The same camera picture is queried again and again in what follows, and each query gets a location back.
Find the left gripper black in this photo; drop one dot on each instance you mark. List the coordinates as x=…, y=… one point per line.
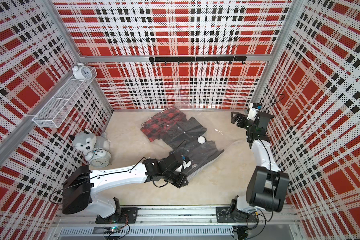
x=180, y=182

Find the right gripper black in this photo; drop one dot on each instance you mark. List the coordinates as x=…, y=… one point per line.
x=243, y=118

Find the grey pinstripe garment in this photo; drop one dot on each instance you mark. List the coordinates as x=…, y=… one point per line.
x=200, y=155

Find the red black plaid shirt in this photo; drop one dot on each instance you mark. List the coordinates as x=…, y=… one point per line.
x=155, y=127

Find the clear vacuum bag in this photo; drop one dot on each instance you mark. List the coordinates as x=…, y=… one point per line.
x=227, y=137

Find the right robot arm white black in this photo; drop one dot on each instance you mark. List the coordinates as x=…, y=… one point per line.
x=268, y=185

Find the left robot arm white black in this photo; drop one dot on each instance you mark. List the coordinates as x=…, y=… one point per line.
x=82, y=190

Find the white alarm clock on table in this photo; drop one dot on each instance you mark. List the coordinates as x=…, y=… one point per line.
x=98, y=158

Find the husky plush toy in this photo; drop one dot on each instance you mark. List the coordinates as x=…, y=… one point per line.
x=87, y=142

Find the white alarm clock on shelf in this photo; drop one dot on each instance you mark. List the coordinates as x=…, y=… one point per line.
x=81, y=72

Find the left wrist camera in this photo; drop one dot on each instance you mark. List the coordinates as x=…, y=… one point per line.
x=186, y=163

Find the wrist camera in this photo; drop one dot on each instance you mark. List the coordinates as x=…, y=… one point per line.
x=253, y=110
x=186, y=163

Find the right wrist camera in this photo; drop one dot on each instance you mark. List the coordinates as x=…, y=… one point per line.
x=253, y=110

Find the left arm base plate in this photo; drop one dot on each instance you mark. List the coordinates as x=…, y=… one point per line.
x=127, y=215

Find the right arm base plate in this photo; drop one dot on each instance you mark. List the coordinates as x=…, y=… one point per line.
x=227, y=215

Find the black hook rail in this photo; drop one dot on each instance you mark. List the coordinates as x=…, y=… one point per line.
x=198, y=59

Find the aluminium mounting rail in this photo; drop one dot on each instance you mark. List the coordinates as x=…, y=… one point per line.
x=188, y=215

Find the white wire shelf basket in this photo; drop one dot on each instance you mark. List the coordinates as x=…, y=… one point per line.
x=57, y=108

